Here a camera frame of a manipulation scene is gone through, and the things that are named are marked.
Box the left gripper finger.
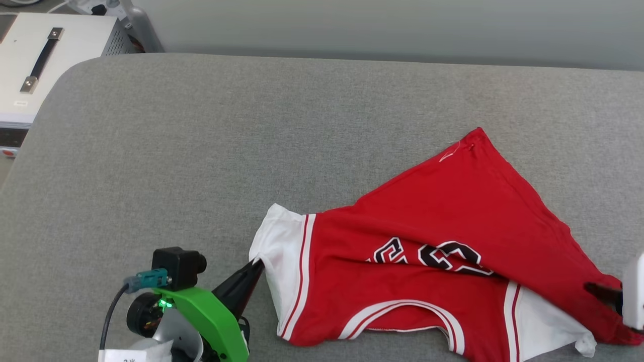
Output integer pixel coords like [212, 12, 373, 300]
[226, 268, 263, 319]
[211, 258, 264, 303]

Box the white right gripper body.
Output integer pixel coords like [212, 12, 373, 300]
[622, 251, 644, 331]

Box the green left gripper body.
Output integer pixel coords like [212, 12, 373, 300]
[152, 286, 251, 362]

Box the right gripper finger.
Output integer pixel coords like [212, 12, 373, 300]
[583, 282, 625, 309]

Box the red white basketball jersey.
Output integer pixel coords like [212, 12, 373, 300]
[249, 127, 644, 362]

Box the white metal equipment box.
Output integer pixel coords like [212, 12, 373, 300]
[0, 13, 137, 159]

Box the white power strip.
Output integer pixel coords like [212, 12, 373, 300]
[67, 0, 127, 19]

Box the black cable with teal plug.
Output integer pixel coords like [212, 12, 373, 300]
[100, 268, 170, 351]

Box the grey metal frame post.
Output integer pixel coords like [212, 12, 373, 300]
[118, 0, 165, 54]

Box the black strap handle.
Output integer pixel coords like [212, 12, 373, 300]
[20, 27, 65, 95]

